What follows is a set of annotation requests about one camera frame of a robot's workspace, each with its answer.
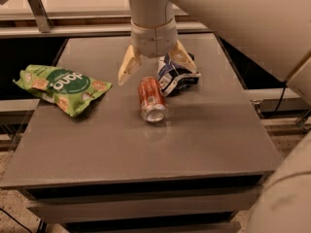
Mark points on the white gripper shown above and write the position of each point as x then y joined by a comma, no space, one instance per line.
154,40

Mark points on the red coke can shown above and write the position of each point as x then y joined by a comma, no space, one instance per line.
152,104

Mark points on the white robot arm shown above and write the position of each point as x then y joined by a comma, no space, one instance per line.
276,34

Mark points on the blue white chip bag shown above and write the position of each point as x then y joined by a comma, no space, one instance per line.
173,77

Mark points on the green snack bag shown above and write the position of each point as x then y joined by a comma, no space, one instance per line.
71,91

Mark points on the grey cabinet drawer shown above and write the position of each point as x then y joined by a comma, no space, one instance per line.
175,203

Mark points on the metal rail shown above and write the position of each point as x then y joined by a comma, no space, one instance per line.
11,30

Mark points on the left metal bracket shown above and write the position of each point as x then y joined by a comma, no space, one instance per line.
40,15

